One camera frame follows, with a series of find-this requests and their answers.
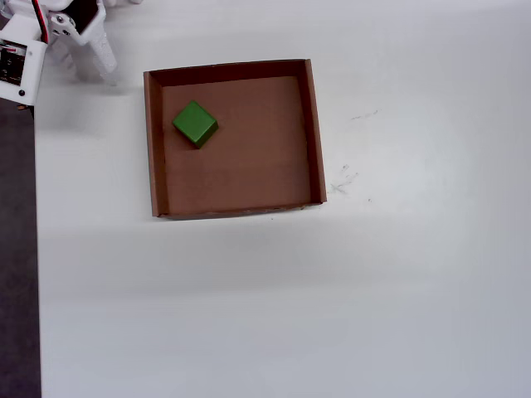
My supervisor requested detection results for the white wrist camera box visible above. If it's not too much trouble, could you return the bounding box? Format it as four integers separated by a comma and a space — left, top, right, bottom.
0, 14, 47, 104

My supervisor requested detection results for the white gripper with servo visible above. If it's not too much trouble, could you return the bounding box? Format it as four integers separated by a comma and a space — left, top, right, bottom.
47, 0, 119, 87

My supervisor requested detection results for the red and black cable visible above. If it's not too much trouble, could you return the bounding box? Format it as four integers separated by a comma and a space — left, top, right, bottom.
31, 0, 51, 44

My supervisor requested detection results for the brown cardboard box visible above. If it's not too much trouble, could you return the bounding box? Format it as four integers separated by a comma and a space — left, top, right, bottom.
143, 58, 329, 221

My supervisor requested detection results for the green cube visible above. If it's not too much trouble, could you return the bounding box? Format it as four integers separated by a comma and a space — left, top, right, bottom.
172, 99, 220, 151

